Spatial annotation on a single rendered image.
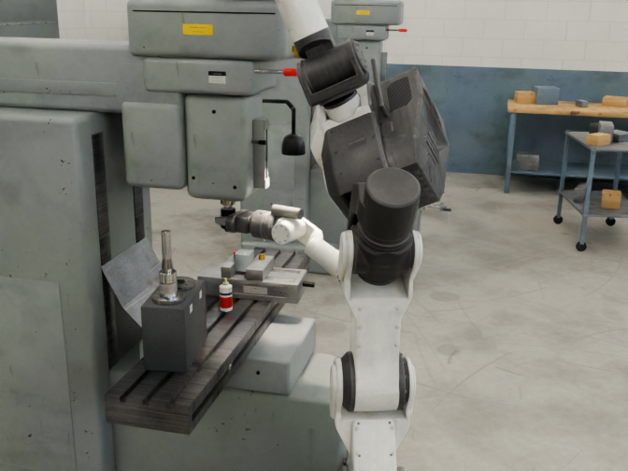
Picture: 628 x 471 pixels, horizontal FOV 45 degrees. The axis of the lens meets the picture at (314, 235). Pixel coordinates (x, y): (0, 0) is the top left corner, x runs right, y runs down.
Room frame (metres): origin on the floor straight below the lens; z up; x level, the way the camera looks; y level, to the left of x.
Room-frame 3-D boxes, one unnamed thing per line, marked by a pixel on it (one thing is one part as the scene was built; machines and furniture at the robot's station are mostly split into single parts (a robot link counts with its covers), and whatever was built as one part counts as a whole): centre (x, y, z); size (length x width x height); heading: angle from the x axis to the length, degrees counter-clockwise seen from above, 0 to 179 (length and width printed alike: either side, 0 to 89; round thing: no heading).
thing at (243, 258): (2.42, 0.24, 1.04); 0.06 x 0.05 x 0.06; 169
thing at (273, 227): (2.17, 0.09, 1.24); 0.11 x 0.11 x 0.11; 62
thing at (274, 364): (2.27, 0.27, 0.79); 0.50 x 0.35 x 0.12; 77
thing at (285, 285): (2.41, 0.21, 0.98); 0.35 x 0.15 x 0.11; 79
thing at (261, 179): (2.25, 0.16, 1.44); 0.04 x 0.04 x 0.21; 77
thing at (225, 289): (2.25, 0.28, 0.98); 0.04 x 0.04 x 0.11
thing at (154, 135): (2.32, 0.46, 1.47); 0.24 x 0.19 x 0.26; 167
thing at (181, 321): (1.93, 0.38, 1.03); 0.22 x 0.12 x 0.20; 174
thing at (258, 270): (2.41, 0.18, 1.02); 0.15 x 0.06 x 0.04; 169
